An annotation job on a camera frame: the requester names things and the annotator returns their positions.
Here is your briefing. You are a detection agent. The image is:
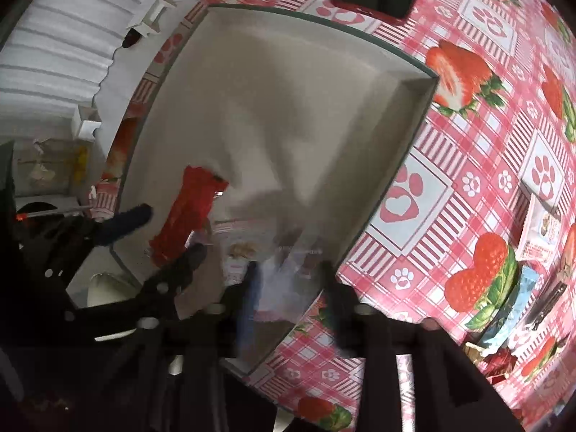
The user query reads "white cardboard box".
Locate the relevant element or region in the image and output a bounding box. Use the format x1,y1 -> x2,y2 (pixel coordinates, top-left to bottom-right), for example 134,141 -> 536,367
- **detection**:
110,4 -> 439,376

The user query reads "black snack bar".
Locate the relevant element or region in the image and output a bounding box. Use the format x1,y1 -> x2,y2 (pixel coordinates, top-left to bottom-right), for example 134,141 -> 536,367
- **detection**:
531,279 -> 568,331

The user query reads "pink white snack packet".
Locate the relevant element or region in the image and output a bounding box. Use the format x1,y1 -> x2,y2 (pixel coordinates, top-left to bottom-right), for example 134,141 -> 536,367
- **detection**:
211,218 -> 334,325
517,193 -> 568,264

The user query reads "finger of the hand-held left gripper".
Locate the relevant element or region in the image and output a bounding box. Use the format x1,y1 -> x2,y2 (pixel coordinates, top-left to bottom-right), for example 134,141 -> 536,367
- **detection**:
71,244 -> 208,342
44,203 -> 154,289

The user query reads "red candy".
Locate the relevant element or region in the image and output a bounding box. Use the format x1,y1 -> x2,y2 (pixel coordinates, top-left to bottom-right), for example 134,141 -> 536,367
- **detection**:
483,348 -> 517,385

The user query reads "white plastic bracket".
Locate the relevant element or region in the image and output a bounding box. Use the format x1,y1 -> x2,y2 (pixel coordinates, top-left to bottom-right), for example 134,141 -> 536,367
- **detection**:
137,0 -> 174,37

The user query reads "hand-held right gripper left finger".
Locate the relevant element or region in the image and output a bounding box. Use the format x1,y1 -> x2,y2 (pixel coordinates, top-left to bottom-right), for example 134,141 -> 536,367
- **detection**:
58,262 -> 280,432

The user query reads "strawberry print tablecloth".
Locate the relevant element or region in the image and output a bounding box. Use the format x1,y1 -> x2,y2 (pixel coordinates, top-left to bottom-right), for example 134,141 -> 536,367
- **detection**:
96,0 -> 576,432

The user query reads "small white box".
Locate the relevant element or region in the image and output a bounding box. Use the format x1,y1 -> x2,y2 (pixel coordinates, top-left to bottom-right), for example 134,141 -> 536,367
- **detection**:
72,104 -> 102,141

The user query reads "red handled tool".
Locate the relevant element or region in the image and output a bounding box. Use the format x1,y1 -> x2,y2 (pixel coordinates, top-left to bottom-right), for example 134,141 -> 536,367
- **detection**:
15,204 -> 93,222

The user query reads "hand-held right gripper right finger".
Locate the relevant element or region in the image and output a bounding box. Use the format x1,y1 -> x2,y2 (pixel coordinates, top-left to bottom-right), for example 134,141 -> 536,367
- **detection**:
319,261 -> 527,432

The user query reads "red snack packet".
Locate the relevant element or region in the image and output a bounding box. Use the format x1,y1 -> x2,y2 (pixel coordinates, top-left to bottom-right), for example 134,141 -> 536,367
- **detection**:
149,165 -> 229,266

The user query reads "light blue snack packet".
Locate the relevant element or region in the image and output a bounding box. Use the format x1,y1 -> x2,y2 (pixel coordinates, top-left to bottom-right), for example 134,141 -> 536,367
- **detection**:
479,263 -> 547,349

